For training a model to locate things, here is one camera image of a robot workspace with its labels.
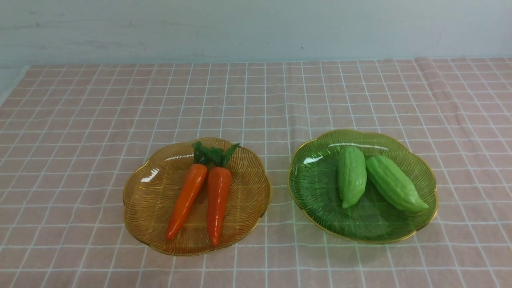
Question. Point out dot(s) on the green bitter gourd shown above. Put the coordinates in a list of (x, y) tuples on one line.
[(394, 185), (351, 175)]

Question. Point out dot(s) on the orange carrot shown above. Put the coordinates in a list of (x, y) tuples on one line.
[(219, 181), (191, 186)]

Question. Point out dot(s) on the green glass plate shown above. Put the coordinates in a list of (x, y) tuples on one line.
[(312, 184)]

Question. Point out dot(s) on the pink checkered tablecloth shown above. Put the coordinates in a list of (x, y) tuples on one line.
[(71, 136)]

